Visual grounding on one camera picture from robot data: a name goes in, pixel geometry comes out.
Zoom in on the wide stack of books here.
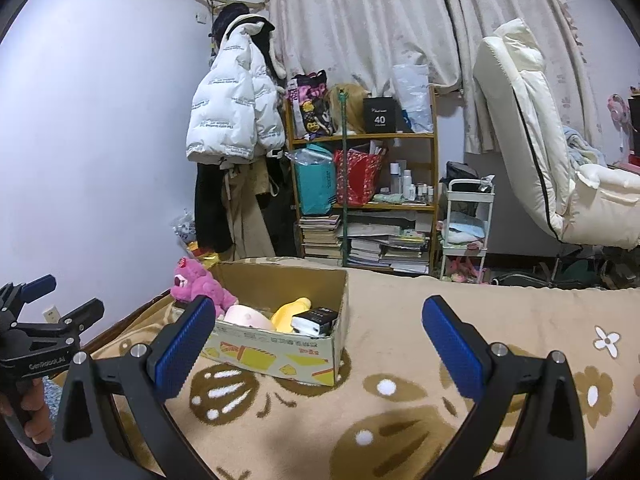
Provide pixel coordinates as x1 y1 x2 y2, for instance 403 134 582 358
345 212 432 273

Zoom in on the blonde wig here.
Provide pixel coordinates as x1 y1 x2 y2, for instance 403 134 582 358
327 84 371 136

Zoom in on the white recliner chair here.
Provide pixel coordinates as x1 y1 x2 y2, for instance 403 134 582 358
472 18 640 251

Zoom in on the black box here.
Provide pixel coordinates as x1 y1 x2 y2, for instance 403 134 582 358
362 96 401 134

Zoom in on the black tissue pack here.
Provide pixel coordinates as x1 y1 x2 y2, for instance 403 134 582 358
291 308 337 338

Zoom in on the person's left hand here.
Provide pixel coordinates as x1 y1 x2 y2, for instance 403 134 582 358
19 378 53 441

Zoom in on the wooden shelf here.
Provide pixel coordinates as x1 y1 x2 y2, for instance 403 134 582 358
284 85 441 276

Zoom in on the beige coat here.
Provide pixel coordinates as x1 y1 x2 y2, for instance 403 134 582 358
222 160 278 261

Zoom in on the pink bear plush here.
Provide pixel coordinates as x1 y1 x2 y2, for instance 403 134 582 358
171 256 240 317

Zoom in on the colourful cartoon bag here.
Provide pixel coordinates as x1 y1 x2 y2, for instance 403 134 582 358
290 71 335 140

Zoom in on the black coat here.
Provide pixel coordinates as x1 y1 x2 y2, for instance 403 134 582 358
194 160 236 256

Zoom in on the green pole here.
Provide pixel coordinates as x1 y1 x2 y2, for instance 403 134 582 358
339 89 349 267

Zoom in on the white plastic bag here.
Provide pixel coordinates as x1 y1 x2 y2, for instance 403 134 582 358
392 63 433 133

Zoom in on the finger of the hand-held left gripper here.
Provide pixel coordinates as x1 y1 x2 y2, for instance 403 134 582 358
12 298 105 348
0 274 57 331

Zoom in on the printed cardboard box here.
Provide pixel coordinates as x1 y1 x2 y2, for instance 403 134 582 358
172 259 349 387

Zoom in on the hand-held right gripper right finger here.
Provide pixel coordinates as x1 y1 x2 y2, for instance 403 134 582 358
421 295 588 480

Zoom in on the patterned clear plastic bag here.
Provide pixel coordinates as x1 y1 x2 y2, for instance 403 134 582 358
174 211 198 246

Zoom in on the white rolling cart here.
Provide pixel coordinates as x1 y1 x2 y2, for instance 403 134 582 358
439 178 496 283

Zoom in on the pink roll cake plush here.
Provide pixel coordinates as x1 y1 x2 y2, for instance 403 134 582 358
223 304 277 332

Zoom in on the yellow plush toy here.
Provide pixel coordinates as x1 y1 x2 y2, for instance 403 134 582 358
271 297 313 334

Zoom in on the group of small cosmetic bottles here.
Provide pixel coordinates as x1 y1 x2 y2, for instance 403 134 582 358
390 160 436 204

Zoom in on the teal bag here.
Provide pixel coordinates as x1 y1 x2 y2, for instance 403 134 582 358
292 144 337 216

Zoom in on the beige printed blanket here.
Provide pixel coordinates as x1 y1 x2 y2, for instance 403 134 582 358
47 265 640 480

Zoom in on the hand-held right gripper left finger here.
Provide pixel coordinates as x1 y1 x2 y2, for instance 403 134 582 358
52 295 217 480

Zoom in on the pink desk fan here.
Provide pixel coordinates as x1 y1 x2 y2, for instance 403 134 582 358
606 92 630 153

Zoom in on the short stack of books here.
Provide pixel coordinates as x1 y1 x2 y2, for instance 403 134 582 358
298 215 343 260

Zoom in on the floral curtain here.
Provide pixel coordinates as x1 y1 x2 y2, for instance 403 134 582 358
262 0 603 156

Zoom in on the light blue towel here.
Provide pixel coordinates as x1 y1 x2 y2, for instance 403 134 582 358
562 125 601 166

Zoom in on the red patterned bag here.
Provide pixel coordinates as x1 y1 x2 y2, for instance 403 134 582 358
334 147 388 207

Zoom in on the white puffer jacket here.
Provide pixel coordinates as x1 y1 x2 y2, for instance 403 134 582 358
186 15 287 163

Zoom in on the black hat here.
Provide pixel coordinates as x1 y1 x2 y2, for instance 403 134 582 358
210 2 251 41

